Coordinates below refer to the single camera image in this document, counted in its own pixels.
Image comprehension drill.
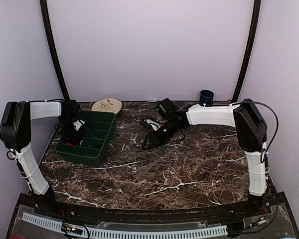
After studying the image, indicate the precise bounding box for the white slotted cable duct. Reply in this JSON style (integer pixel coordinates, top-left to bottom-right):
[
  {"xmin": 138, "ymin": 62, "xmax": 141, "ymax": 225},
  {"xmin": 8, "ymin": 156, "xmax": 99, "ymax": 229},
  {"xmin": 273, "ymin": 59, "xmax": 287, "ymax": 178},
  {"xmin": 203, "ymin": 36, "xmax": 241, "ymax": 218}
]
[{"xmin": 21, "ymin": 212, "xmax": 228, "ymax": 239}]

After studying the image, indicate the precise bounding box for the dark blue mug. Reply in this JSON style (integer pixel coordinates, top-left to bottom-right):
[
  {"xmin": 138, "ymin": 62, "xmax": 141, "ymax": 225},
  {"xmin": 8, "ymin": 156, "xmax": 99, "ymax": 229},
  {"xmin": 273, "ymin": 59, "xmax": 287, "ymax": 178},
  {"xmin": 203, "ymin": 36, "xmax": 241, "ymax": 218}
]
[{"xmin": 199, "ymin": 90, "xmax": 214, "ymax": 107}]

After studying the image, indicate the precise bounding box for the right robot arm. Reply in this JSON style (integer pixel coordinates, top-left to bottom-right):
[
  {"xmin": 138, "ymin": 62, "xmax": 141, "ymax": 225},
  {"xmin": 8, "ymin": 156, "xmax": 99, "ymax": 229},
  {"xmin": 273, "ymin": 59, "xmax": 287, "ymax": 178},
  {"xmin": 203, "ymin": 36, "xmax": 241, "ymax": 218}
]
[{"xmin": 142, "ymin": 98, "xmax": 271, "ymax": 216}]

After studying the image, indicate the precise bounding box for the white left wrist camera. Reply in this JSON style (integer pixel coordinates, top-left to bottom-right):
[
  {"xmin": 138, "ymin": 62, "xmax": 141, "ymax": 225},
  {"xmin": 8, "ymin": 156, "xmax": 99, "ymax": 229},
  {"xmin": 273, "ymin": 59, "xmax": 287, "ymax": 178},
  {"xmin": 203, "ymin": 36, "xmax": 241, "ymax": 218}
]
[{"xmin": 73, "ymin": 119, "xmax": 85, "ymax": 131}]

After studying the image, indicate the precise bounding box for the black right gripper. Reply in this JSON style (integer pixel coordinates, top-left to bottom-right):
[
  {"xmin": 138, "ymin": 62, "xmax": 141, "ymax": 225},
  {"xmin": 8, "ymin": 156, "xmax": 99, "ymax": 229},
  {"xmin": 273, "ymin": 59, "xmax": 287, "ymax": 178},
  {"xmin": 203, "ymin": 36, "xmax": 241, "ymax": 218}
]
[{"xmin": 143, "ymin": 120, "xmax": 182, "ymax": 150}]

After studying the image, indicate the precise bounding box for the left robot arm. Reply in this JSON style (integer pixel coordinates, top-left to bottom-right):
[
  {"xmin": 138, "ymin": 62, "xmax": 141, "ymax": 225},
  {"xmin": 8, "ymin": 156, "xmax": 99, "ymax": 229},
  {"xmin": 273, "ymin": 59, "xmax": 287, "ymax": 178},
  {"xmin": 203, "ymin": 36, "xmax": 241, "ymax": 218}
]
[{"xmin": 0, "ymin": 100, "xmax": 86, "ymax": 196}]

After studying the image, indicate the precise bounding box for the left black frame post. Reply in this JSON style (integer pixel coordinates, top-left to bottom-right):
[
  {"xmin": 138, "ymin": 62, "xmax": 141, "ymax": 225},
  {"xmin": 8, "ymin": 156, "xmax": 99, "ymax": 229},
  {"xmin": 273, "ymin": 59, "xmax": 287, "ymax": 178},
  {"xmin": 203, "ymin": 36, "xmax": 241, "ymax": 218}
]
[{"xmin": 39, "ymin": 0, "xmax": 70, "ymax": 100}]

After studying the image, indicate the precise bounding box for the right black frame post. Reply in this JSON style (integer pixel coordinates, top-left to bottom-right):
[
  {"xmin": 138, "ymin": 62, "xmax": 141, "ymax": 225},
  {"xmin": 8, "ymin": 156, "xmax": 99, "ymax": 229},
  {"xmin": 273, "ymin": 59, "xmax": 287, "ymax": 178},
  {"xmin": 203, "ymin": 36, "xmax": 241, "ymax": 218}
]
[{"xmin": 231, "ymin": 0, "xmax": 262, "ymax": 102}]

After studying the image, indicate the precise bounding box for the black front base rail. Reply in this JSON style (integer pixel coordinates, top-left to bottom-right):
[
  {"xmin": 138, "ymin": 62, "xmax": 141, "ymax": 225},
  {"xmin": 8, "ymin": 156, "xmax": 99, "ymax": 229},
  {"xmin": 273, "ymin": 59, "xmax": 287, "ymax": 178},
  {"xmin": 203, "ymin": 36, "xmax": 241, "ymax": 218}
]
[{"xmin": 32, "ymin": 186, "xmax": 277, "ymax": 230}]

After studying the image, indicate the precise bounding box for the black frame post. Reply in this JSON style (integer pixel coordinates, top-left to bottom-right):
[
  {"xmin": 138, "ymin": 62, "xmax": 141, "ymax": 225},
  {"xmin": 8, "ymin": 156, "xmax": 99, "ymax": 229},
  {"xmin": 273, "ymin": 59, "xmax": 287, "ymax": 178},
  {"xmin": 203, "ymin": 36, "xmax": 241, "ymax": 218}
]
[
  {"xmin": 231, "ymin": 0, "xmax": 262, "ymax": 102},
  {"xmin": 39, "ymin": 0, "xmax": 70, "ymax": 100}
]

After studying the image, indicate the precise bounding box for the green plastic divider tray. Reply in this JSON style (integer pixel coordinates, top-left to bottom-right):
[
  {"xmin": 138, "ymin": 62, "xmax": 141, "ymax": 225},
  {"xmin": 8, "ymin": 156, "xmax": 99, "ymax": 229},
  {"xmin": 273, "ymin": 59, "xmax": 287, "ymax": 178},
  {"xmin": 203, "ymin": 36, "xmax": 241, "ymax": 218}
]
[{"xmin": 55, "ymin": 111, "xmax": 116, "ymax": 167}]

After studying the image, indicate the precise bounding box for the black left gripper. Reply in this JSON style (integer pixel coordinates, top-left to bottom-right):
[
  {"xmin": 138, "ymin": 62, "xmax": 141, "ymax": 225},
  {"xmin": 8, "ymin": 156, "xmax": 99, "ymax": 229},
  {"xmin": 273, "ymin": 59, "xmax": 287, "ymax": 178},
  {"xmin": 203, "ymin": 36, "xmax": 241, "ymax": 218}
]
[{"xmin": 59, "ymin": 117, "xmax": 83, "ymax": 147}]

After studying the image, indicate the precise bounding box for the beige decorated plate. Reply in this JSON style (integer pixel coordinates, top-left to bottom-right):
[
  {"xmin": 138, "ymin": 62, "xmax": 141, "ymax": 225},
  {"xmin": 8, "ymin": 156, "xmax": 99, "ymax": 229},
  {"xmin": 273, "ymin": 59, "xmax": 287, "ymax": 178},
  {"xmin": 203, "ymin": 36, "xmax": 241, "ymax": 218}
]
[{"xmin": 91, "ymin": 98, "xmax": 122, "ymax": 115}]

